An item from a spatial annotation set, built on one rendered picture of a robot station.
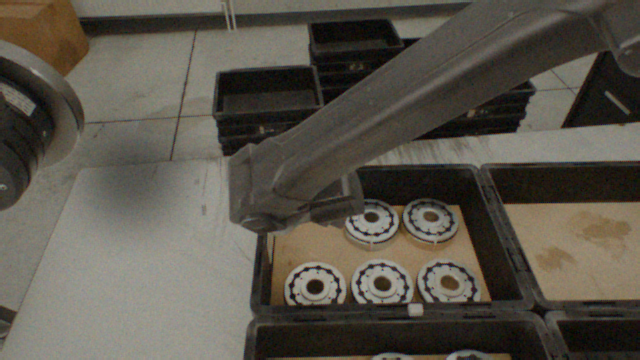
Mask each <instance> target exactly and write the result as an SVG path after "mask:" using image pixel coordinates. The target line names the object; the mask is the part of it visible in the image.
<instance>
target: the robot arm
mask: <svg viewBox="0 0 640 360"><path fill-rule="evenodd" d="M603 50H611V51H612V53H613V55H614V57H615V59H616V61H617V63H618V65H619V67H620V69H621V70H622V71H623V72H625V73H626V74H628V75H631V76H634V77H640V0H624V1H623V2H622V0H476V1H474V2H473V3H472V4H470V5H469V6H467V7H466V8H465V9H463V10H462V11H460V12H459V13H457V14H456V15H454V16H453V17H452V18H450V19H449V20H447V21H446V22H444V23H443V24H442V25H440V26H439V27H437V28H436V29H434V30H433V31H432V32H430V33H429V34H427V35H426V36H424V37H423V38H422V39H420V40H419V41H417V42H416V43H414V44H413V45H411V46H410V47H409V48H407V49H406V50H404V51H403V52H401V53H400V54H399V55H397V56H396V57H394V58H393V59H391V60H390V61H389V62H387V63H386V64H384V66H382V67H381V68H379V69H378V70H377V71H375V72H374V73H372V74H371V75H369V76H368V77H367V78H365V79H364V80H362V81H361V82H359V83H358V84H357V85H355V86H354V87H352V88H351V89H349V90H348V91H347V92H345V93H344V94H342V95H341V96H339V97H338V98H336V100H335V101H332V102H330V103H329V104H327V105H326V106H325V107H323V108H322V109H320V110H319V111H317V112H316V113H315V114H313V115H312V116H310V117H309V118H307V119H306V120H305V121H303V122H302V123H300V124H299V125H297V126H295V128H293V129H291V130H289V131H287V132H285V133H283V134H281V135H279V136H276V137H273V138H271V137H270V138H268V139H266V140H264V141H263V142H262V143H260V144H258V145H256V144H247V145H246V146H244V147H242V148H241V149H240V150H239V151H238V152H237V153H235V154H234V155H232V156H231V157H230V158H229V159H228V162H227V166H228V201H229V221H230V222H231V223H232V224H235V225H239V226H241V227H242V228H244V229H246V230H248V231H249V232H254V233H256V234H258V235H260V234H264V233H270V234H273V235H286V234H288V233H290V232H292V231H293V230H294V229H295V228H296V227H297V226H298V225H301V224H305V223H310V222H311V223H314V224H317V225H319V226H322V227H324V228H327V227H328V226H329V225H330V226H333V227H335V228H340V229H341V228H344V226H345V224H346V221H347V218H350V217H354V216H359V215H363V214H364V213H365V200H364V194H363V190H362V187H361V183H360V180H359V177H358V175H357V173H356V171H355V169H357V168H359V167H361V166H363V165H365V164H367V163H369V162H371V161H373V160H375V159H376V158H377V157H379V156H381V155H383V154H385V153H387V152H389V151H391V150H393V149H395V148H397V147H399V146H401V145H403V144H404V143H408V142H410V141H412V140H414V139H416V138H418V137H420V136H422V135H424V134H426V133H427V132H429V131H430V130H432V129H434V128H436V127H438V126H440V125H442V124H444V123H446V122H448V121H450V120H452V119H454V118H456V117H457V116H459V115H461V114H463V113H465V112H467V111H469V110H471V109H473V108H475V107H477V106H479V105H481V104H483V103H484V102H486V101H488V100H490V99H492V98H494V97H496V96H498V95H500V94H502V93H504V92H506V91H508V90H510V89H511V88H513V87H515V86H517V85H519V84H521V83H523V82H525V81H527V80H529V79H531V78H533V77H536V76H538V75H540V74H542V73H544V72H547V71H549V70H551V69H554V68H556V67H559V66H561V65H564V64H566V63H569V62H572V61H575V60H577V59H580V58H583V57H587V56H591V55H594V54H597V53H598V52H600V51H603Z"/></svg>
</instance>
